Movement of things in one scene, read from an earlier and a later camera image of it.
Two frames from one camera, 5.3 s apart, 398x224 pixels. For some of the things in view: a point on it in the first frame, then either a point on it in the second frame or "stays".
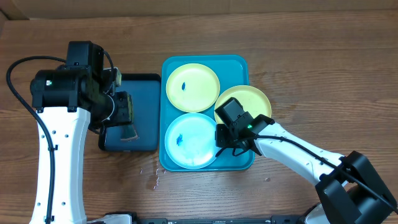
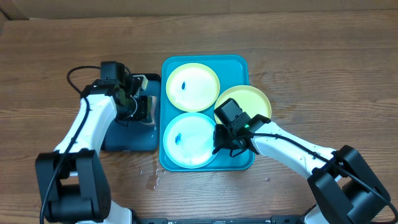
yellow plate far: (193, 88) stays
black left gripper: (125, 116) to (142, 115)
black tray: (146, 90) stays
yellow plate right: (253, 101) stays
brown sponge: (127, 132) to (151, 101)
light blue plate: (190, 141) stays
